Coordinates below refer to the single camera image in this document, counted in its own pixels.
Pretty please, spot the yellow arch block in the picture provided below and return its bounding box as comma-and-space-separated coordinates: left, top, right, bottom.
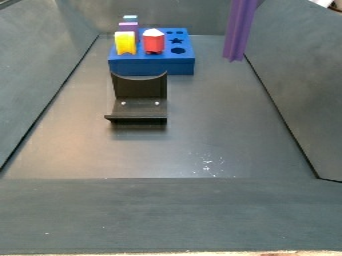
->
113, 31, 136, 55

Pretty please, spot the blue shape sorter board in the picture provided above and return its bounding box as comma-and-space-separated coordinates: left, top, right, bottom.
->
106, 28, 195, 76

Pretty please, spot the red pentagon block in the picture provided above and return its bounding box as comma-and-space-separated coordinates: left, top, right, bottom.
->
142, 28, 164, 54

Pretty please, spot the light blue block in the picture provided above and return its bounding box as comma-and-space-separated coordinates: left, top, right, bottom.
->
122, 15, 137, 22

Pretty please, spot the black curved stand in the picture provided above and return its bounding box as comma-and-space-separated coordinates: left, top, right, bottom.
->
104, 73, 166, 122

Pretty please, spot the purple square block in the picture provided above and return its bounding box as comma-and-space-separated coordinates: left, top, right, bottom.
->
118, 22, 138, 41

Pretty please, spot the purple star-shaped block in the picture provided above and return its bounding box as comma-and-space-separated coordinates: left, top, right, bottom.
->
223, 0, 257, 62

